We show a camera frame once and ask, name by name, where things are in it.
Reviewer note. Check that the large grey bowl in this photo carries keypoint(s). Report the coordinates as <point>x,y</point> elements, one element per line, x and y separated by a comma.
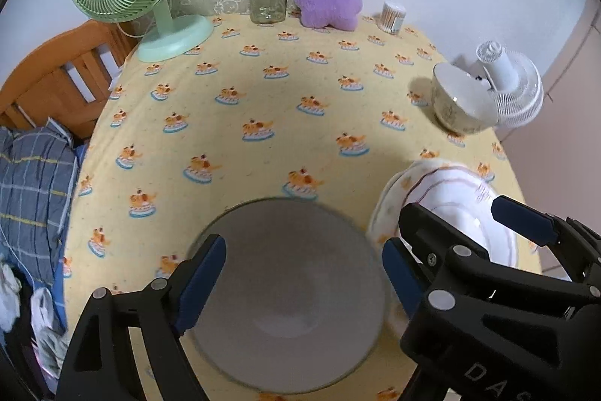
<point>291,269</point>

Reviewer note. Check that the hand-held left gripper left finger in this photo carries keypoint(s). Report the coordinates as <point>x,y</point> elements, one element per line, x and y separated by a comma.
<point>202,283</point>

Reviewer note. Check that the white crumpled clothes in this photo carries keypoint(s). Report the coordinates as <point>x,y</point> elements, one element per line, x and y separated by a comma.
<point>9,302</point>

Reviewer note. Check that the cotton swab container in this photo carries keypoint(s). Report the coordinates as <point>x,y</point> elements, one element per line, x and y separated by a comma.
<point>393,18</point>

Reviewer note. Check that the wooden chair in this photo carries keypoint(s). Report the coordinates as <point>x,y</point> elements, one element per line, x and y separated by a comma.
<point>51,72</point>

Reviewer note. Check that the beige door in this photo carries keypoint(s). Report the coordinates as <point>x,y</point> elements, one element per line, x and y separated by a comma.
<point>573,100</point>

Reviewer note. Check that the small floral bowl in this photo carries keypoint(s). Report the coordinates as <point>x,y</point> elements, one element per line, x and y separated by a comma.
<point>458,109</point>

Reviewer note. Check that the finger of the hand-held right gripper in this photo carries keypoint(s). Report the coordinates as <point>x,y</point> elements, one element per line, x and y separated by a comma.
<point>521,218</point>
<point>432,236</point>

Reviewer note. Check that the yellow printed tablecloth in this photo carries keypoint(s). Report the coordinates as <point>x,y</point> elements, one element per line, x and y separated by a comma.
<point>281,100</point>

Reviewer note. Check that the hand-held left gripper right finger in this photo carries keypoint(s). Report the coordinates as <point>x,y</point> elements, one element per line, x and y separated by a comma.
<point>399,274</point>

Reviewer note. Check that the purple rimmed white plate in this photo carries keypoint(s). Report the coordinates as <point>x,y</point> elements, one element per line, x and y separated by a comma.
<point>460,199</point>

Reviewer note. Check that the white standing fan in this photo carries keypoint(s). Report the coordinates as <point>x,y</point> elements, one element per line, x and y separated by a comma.
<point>516,95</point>

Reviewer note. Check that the yellow floral white plate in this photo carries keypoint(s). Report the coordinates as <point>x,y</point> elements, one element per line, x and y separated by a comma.
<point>387,203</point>

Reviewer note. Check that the blue plaid cloth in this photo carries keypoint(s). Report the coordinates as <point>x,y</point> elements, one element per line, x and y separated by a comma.
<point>33,194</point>

